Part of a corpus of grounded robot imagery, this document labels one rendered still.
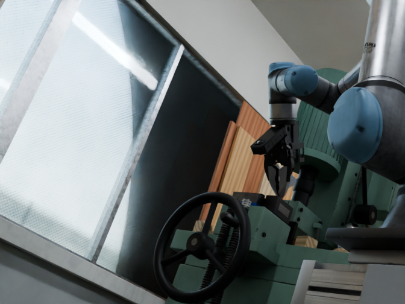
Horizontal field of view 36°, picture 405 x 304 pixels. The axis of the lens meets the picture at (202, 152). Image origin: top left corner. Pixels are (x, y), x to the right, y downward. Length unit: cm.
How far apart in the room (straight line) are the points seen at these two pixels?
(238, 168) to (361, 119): 254
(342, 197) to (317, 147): 19
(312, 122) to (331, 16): 201
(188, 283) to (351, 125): 86
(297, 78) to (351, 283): 63
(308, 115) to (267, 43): 215
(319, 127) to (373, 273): 102
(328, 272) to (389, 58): 39
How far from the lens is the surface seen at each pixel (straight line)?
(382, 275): 89
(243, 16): 384
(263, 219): 158
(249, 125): 374
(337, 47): 409
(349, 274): 110
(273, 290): 159
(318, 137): 186
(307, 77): 156
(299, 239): 163
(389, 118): 106
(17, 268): 279
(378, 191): 197
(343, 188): 194
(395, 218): 108
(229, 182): 348
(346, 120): 107
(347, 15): 380
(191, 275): 177
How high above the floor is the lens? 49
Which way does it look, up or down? 20 degrees up
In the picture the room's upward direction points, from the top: 21 degrees clockwise
